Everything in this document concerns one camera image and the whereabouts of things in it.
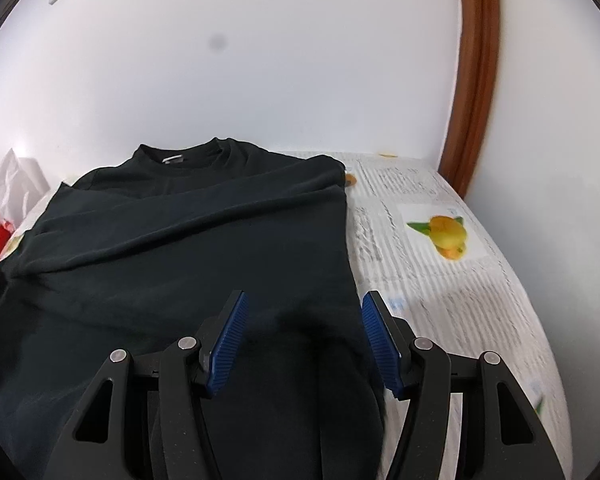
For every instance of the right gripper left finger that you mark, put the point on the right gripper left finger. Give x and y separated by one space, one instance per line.
141 416

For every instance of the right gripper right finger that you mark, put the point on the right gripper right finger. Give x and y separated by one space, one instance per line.
501 436

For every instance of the black sweatshirt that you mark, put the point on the black sweatshirt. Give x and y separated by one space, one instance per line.
139 255

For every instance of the fruit print table cover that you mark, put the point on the fruit print table cover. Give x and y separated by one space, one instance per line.
410 237

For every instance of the white plastic bag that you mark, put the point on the white plastic bag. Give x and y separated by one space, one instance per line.
22 186

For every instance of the brown wooden door frame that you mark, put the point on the brown wooden door frame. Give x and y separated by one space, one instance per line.
477 70

